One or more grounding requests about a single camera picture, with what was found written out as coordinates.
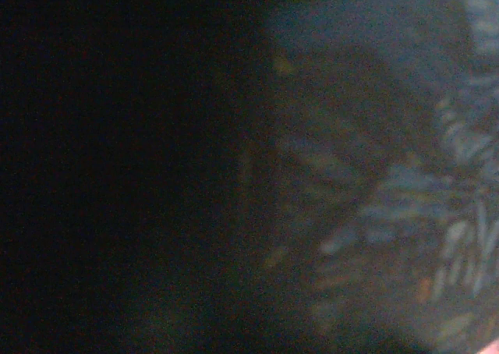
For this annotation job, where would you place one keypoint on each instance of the blue starry night tin box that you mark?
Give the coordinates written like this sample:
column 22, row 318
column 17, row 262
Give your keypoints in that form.
column 409, row 182

